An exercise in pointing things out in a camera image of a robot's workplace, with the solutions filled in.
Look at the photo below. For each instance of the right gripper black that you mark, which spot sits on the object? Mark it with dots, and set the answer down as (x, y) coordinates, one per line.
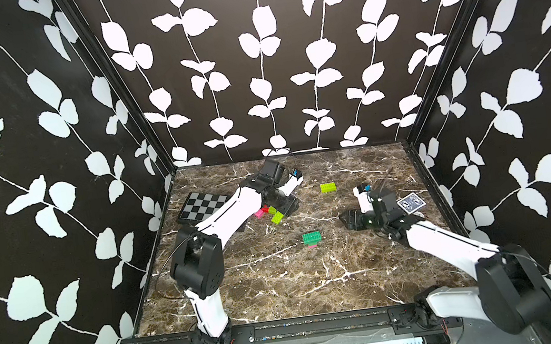
(351, 213)

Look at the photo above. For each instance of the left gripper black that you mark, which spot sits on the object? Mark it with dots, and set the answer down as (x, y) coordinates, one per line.
(291, 205)

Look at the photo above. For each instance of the lime rectangular lego brick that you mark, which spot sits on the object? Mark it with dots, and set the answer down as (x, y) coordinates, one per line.
(328, 187)

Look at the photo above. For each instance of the dark green long lego brick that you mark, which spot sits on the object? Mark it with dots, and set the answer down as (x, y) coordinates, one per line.
(311, 238)

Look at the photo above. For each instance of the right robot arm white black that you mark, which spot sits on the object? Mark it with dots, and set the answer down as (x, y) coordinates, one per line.
(512, 291)

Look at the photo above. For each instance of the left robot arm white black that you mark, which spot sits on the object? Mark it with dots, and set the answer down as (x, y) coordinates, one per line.
(197, 263)

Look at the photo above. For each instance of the lime long lego brick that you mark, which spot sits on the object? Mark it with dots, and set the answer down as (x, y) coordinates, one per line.
(277, 218)

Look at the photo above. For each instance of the blue playing card box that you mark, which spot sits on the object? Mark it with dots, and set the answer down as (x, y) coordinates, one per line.
(411, 203)

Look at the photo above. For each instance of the black white checkerboard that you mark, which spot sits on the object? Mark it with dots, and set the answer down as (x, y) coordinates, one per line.
(200, 206)

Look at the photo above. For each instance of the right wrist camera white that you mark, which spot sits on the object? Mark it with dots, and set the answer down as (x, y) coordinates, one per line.
(362, 193)

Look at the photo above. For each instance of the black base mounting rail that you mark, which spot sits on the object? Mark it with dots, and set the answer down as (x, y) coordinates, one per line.
(401, 318)

